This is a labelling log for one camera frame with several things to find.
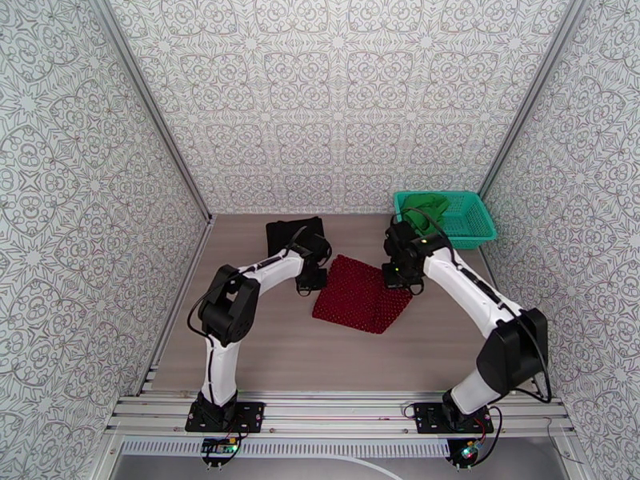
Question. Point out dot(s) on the black garment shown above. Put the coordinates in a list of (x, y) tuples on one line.
[(282, 236)]

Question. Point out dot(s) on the green garment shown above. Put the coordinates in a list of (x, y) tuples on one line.
[(425, 211)]

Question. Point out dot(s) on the red white-dotted garment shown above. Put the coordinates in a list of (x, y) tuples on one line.
[(360, 298)]

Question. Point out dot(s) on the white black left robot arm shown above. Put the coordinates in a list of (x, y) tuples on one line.
[(222, 363)]

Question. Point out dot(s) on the teal plastic basket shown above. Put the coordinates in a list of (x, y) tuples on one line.
[(470, 221)]

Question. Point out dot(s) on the white vented strip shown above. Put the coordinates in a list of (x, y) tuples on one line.
[(325, 447)]

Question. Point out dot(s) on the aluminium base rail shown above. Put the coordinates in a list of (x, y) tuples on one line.
[(340, 411)]

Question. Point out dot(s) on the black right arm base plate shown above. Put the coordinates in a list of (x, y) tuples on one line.
[(427, 418)]

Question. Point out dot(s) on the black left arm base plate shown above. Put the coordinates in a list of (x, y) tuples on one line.
[(250, 416)]

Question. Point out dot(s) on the aluminium corner post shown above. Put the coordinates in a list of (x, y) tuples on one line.
[(532, 96), (150, 106)]

